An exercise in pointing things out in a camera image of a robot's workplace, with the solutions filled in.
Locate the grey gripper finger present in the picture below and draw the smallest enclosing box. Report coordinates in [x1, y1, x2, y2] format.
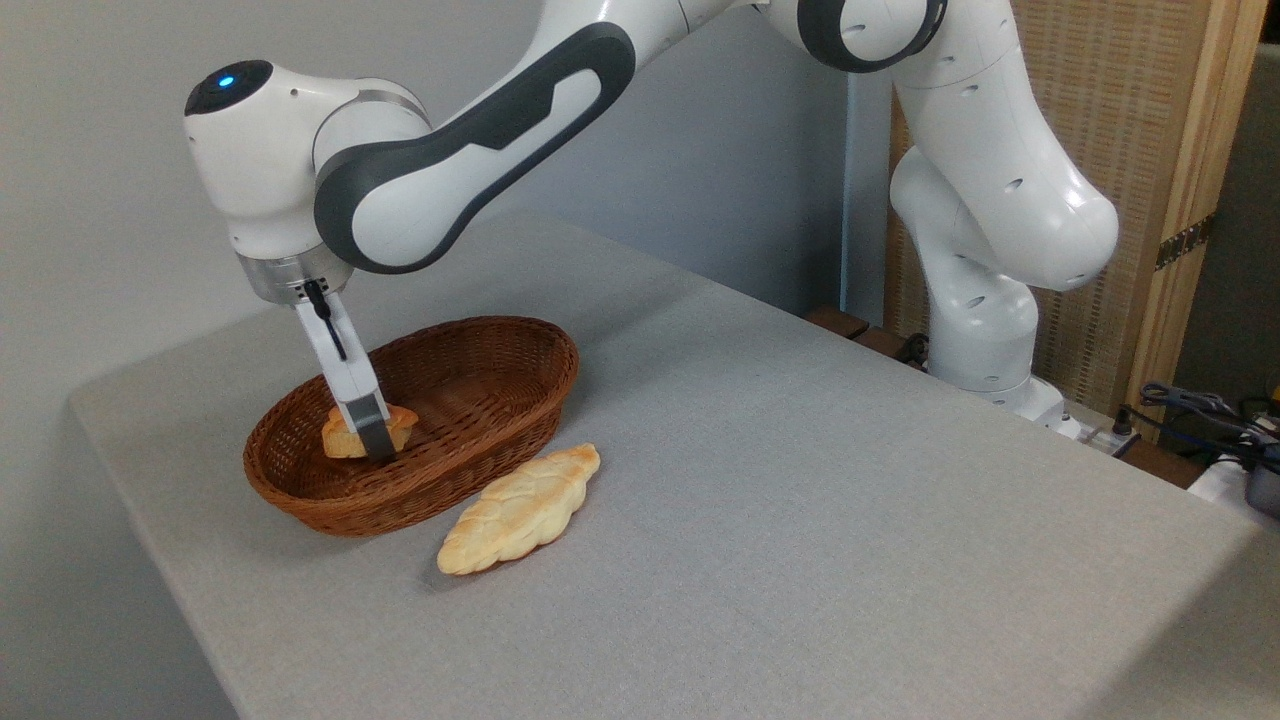
[342, 395, 399, 463]

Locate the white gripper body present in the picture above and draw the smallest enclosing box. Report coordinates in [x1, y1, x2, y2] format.
[293, 290, 391, 429]

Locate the round orange bread roll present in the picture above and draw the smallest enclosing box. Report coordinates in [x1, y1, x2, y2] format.
[321, 403, 420, 460]

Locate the long pale braided bread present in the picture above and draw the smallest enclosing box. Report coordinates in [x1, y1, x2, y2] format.
[437, 443, 602, 576]

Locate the brown wicker basket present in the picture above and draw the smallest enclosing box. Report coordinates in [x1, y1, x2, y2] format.
[243, 316, 581, 538]

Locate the wooden rattan folding screen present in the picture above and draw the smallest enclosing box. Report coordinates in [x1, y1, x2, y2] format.
[885, 0, 1269, 441]

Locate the grey box device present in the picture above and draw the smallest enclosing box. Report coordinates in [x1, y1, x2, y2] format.
[1245, 445, 1280, 519]

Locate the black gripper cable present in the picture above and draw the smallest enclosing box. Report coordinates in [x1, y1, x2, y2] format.
[303, 280, 349, 362]

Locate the dark cable bundle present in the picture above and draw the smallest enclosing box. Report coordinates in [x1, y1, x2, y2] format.
[1125, 383, 1280, 463]

